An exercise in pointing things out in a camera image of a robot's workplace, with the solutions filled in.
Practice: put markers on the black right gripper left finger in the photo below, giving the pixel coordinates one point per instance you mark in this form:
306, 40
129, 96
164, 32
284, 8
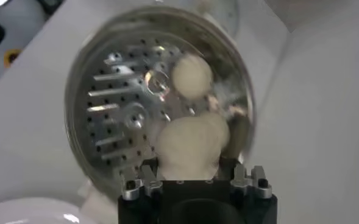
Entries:
142, 182

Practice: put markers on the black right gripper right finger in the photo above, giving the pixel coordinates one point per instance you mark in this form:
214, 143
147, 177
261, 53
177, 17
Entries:
249, 182

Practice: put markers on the white steamed baozi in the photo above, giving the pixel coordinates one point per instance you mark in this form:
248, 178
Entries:
191, 146
192, 76

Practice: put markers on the grey robot base body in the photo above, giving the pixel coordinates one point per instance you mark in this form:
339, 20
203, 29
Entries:
30, 24

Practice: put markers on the perforated steel steamer basket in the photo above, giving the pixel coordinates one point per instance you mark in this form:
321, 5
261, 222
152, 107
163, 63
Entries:
115, 100

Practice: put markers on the round white plate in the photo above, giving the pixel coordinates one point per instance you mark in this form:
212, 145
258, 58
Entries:
30, 211

